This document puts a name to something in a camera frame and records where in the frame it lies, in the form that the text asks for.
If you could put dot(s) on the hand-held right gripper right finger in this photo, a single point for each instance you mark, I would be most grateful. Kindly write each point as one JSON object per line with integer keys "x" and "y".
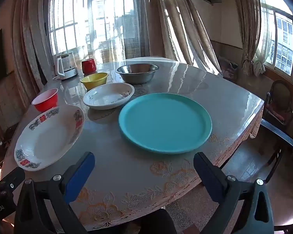
{"x": 208, "y": 175}

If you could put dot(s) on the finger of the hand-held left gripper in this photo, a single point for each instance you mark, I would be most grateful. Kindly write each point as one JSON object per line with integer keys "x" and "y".
{"x": 13, "y": 180}

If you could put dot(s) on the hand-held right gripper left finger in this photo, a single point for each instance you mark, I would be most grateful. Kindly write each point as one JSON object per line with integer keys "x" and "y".
{"x": 79, "y": 175}

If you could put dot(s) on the large white printed plate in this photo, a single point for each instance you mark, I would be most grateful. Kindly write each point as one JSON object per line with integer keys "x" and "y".
{"x": 48, "y": 139}

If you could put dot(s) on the teal plate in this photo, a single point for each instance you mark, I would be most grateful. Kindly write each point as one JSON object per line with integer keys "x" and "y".
{"x": 164, "y": 123}

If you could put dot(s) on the red plastic bowl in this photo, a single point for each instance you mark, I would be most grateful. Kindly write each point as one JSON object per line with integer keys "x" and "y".
{"x": 46, "y": 103}

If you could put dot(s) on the small white floral plate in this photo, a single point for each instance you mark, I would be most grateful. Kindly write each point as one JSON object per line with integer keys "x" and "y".
{"x": 107, "y": 97}

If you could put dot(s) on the yellow bowl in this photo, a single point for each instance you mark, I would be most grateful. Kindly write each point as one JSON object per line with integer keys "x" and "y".
{"x": 94, "y": 81}

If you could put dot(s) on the steel bowl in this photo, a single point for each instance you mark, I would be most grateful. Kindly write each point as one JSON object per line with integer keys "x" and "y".
{"x": 136, "y": 75}

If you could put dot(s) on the wooden cabinet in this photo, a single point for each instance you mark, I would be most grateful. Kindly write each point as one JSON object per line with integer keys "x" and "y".
{"x": 5, "y": 102}

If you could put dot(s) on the person's leg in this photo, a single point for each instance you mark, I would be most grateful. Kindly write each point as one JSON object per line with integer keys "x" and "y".
{"x": 151, "y": 221}

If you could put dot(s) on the dark wooden chair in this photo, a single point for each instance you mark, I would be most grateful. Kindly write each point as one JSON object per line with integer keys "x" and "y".
{"x": 278, "y": 131}

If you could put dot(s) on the round-backed wooden chair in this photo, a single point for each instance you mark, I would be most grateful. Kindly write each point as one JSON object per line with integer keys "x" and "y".
{"x": 279, "y": 102}

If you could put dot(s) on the red mug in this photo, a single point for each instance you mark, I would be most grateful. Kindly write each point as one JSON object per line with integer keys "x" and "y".
{"x": 89, "y": 67}

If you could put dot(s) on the beige curtain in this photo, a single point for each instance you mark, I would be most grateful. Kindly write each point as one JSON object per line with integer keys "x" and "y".
{"x": 29, "y": 41}
{"x": 180, "y": 29}
{"x": 246, "y": 29}

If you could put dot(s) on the large barred window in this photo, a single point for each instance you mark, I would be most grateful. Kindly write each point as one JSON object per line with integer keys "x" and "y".
{"x": 70, "y": 17}

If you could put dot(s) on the side window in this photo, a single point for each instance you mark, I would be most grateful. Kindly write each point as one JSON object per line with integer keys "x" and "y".
{"x": 283, "y": 34}

